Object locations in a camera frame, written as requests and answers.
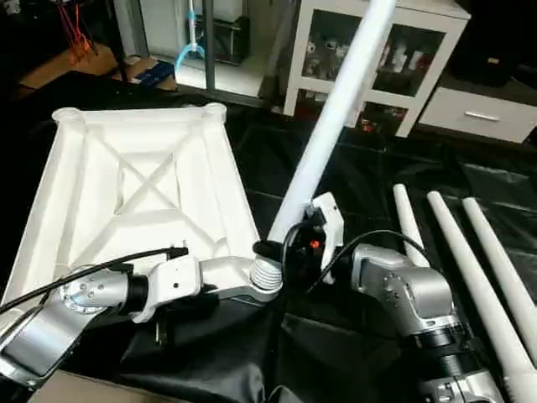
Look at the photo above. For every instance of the flat brown cardboard sheet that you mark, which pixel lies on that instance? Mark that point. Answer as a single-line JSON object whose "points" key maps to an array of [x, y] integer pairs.
{"points": [[67, 67]]}

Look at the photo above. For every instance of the white plastic table top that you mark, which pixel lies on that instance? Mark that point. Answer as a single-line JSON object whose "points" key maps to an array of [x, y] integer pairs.
{"points": [[143, 176]]}

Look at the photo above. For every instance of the brown cardboard box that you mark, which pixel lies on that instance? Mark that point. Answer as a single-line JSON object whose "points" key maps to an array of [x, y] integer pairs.
{"points": [[151, 74]]}

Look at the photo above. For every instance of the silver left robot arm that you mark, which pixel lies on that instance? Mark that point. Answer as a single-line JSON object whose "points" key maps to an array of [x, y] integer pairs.
{"points": [[67, 311]]}

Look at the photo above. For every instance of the black metal pole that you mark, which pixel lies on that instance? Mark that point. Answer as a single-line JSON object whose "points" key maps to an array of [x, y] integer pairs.
{"points": [[208, 46]]}

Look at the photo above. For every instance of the white drawer unit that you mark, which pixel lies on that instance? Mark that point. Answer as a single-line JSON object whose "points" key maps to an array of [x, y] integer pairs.
{"points": [[482, 113]]}

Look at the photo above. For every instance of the blue plastic tool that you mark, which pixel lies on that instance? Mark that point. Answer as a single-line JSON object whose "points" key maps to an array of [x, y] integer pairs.
{"points": [[189, 50]]}

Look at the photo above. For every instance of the black work mat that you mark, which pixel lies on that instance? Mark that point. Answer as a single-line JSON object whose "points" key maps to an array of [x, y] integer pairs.
{"points": [[277, 168]]}

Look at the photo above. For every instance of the white plastic table leg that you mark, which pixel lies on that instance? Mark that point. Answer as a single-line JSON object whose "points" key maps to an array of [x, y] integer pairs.
{"points": [[336, 109], [409, 222], [503, 252], [478, 285]]}

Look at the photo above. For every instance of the white glass-door cabinet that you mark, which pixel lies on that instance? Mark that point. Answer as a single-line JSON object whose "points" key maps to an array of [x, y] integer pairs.
{"points": [[377, 59]]}

